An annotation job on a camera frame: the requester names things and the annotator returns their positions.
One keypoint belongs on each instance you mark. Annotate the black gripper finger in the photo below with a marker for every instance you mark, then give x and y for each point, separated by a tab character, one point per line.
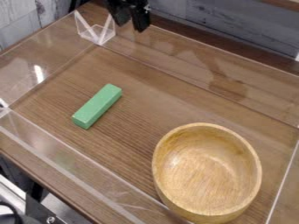
119	12
141	16

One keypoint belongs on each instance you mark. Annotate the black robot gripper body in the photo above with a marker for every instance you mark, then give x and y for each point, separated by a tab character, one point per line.
129	2

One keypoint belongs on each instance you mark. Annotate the green rectangular block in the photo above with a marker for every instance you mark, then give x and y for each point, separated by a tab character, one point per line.
97	106

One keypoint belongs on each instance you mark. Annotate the brown wooden bowl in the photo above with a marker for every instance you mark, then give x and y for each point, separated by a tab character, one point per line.
207	173

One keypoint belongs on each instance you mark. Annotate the clear acrylic corner bracket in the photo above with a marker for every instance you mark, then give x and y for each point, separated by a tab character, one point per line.
99	34

